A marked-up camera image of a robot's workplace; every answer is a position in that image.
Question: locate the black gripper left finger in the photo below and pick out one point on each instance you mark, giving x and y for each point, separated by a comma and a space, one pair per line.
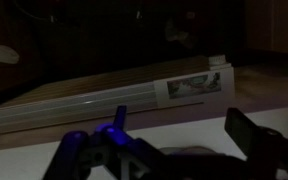
110, 146

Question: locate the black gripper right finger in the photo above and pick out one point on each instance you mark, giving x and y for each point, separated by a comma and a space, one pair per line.
265, 148

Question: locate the long white flat box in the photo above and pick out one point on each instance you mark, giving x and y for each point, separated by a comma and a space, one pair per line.
194, 80

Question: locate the white cloth at left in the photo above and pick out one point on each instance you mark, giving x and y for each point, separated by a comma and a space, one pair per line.
8, 55

